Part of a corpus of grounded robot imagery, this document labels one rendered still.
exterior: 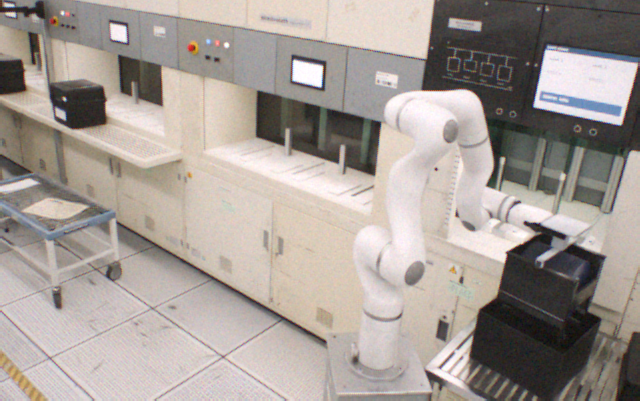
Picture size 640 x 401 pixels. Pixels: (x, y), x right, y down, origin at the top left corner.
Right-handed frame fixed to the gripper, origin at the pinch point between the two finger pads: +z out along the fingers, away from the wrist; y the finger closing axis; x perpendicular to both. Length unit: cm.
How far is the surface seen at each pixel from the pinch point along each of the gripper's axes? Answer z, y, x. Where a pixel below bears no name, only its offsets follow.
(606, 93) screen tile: -9.1, -33.6, 34.5
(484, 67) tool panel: -50, -28, 36
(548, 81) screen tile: -27, -31, 35
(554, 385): 13.4, 13.2, -39.5
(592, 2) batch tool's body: -19, -32, 61
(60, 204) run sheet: -263, 52, -76
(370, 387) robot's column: -24, 48, -46
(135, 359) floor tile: -163, 57, -122
